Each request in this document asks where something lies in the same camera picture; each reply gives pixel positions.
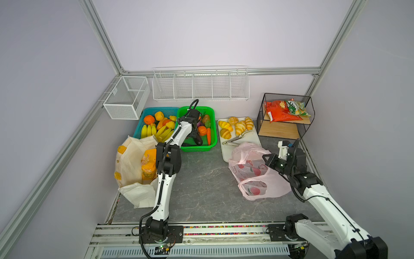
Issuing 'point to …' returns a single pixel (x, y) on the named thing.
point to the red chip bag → (278, 111)
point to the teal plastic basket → (167, 112)
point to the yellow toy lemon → (170, 124)
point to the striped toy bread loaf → (225, 125)
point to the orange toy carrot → (208, 136)
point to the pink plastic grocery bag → (257, 180)
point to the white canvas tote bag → (128, 173)
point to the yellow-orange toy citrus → (159, 115)
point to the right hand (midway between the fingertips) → (263, 156)
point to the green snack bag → (297, 108)
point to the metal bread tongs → (228, 142)
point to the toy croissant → (240, 127)
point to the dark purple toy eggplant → (198, 140)
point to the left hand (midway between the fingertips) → (188, 132)
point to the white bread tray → (251, 137)
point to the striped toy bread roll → (225, 134)
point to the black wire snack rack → (291, 130)
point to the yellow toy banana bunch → (161, 136)
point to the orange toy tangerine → (149, 120)
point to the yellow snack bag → (149, 164)
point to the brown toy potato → (205, 117)
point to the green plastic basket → (190, 145)
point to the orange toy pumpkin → (202, 130)
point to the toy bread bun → (233, 120)
